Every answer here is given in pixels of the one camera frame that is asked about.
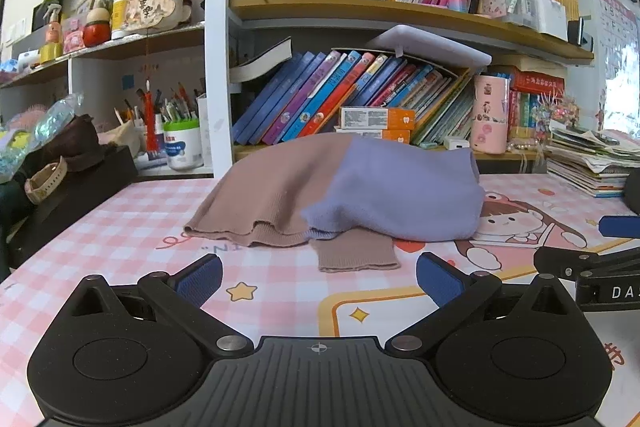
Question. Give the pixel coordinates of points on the orange spray bottle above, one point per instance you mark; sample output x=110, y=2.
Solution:
x=52, y=29

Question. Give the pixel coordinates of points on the white charger plug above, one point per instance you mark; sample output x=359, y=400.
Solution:
x=456, y=143

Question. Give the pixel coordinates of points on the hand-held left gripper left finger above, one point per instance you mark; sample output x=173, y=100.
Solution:
x=200, y=281

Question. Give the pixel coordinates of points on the row of colourful children's books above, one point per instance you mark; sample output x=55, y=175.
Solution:
x=325, y=97

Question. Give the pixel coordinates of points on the stack of magazines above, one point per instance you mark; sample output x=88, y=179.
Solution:
x=585, y=162

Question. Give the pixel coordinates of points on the red box on shelf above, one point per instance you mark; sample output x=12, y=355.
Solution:
x=537, y=87

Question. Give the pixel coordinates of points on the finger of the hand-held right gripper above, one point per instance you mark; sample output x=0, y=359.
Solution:
x=620, y=226
x=575, y=261

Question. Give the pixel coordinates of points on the black box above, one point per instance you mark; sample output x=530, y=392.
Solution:
x=75, y=207

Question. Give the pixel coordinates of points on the colourful bead ornament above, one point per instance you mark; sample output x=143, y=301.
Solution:
x=555, y=112

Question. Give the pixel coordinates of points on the clear plastic bag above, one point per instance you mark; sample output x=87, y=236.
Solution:
x=35, y=132

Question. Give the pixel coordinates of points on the red tassel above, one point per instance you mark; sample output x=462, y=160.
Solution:
x=150, y=117

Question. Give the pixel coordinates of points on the thick black cover book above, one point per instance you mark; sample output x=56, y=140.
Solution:
x=265, y=57

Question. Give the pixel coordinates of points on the bunch of pencils and brushes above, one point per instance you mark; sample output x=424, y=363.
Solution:
x=170, y=109

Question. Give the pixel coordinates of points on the yellow bottle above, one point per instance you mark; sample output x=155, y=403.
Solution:
x=118, y=14

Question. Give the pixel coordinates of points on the brown and lavender sweater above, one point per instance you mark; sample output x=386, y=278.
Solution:
x=400, y=197

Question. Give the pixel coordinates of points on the beige wristwatch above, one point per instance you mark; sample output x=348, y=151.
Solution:
x=45, y=182

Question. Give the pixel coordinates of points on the white and wooden bookshelf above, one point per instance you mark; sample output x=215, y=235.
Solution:
x=220, y=82

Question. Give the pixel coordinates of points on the white pen organizer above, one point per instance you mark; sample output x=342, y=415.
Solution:
x=545, y=14

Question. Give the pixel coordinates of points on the red round doll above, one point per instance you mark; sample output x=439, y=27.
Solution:
x=96, y=29

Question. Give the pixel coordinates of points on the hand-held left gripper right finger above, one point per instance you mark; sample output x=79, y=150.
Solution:
x=440, y=282

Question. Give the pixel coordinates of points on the orange and white box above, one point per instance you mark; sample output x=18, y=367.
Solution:
x=385, y=136
x=377, y=117

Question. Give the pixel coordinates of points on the white can with green rim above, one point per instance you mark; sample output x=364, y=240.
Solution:
x=182, y=144

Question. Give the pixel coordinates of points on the wall calendar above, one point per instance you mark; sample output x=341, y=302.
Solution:
x=617, y=22

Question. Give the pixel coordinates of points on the brown plush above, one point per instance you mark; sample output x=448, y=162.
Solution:
x=70, y=142

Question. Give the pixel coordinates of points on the pink printed tumbler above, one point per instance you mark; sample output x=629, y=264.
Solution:
x=491, y=114

